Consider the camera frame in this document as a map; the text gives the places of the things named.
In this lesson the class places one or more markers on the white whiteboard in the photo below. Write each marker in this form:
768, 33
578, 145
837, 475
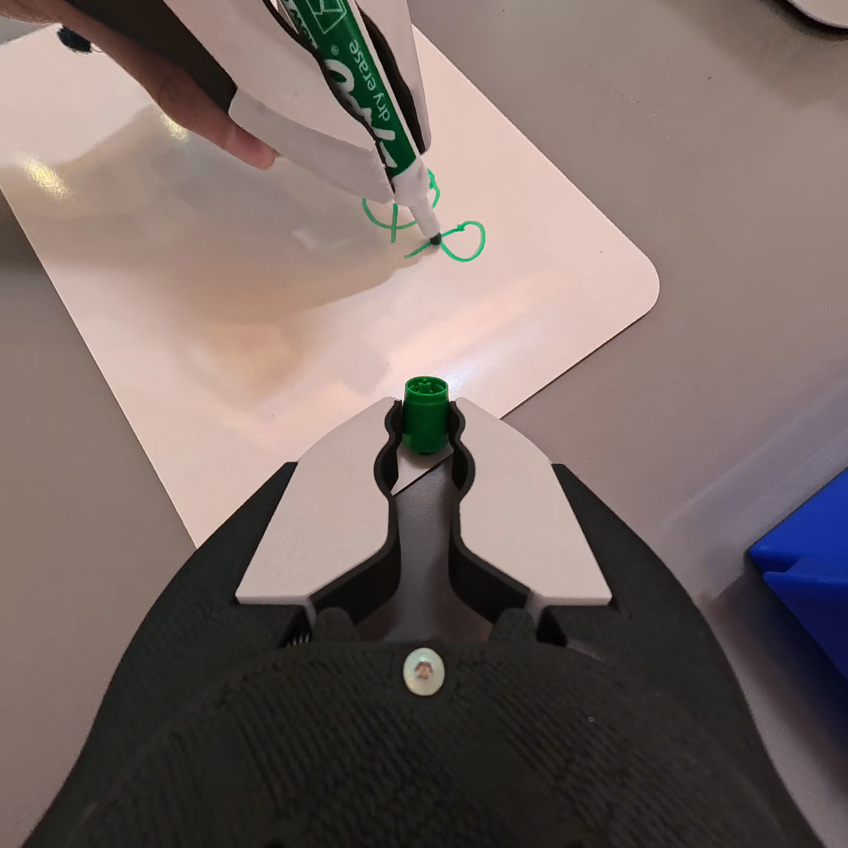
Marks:
265, 331

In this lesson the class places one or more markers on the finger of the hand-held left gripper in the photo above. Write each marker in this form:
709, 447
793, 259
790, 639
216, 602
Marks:
396, 20
285, 86

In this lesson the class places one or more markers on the wooden sign stand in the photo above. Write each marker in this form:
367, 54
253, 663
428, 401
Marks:
815, 10

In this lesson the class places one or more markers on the green marker cap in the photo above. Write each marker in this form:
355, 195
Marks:
426, 424

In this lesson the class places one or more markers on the green dry-erase marker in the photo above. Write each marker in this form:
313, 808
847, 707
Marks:
351, 73

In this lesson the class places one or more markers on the person's left hand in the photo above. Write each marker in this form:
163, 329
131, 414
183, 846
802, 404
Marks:
185, 99

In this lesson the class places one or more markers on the blue plastic bin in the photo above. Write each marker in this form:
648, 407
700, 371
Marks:
815, 576

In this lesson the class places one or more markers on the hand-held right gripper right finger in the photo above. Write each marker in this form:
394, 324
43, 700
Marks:
523, 523

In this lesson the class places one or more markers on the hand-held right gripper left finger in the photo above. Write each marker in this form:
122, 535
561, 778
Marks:
318, 517

